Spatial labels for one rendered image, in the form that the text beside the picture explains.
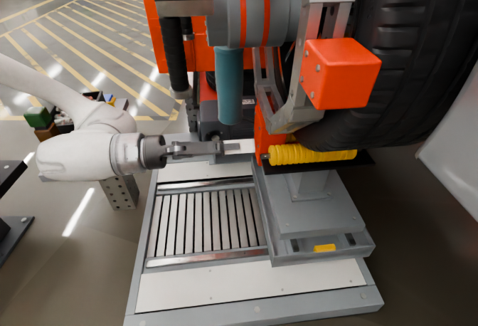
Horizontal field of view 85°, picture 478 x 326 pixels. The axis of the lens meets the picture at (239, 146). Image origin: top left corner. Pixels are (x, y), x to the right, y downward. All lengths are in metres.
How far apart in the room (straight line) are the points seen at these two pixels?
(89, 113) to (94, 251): 0.71
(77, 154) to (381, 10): 0.56
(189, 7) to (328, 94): 0.25
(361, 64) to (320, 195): 0.73
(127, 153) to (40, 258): 0.88
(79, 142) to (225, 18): 0.39
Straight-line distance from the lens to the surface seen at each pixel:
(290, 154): 0.74
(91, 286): 1.22
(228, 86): 0.83
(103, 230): 1.33
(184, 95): 0.53
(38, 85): 0.74
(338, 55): 0.38
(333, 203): 1.05
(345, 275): 1.09
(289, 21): 0.64
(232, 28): 0.61
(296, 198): 1.01
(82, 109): 0.74
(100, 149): 0.59
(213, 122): 1.08
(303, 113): 0.49
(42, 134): 0.85
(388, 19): 0.42
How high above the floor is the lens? 1.02
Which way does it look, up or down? 41 degrees down
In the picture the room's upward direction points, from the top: straight up
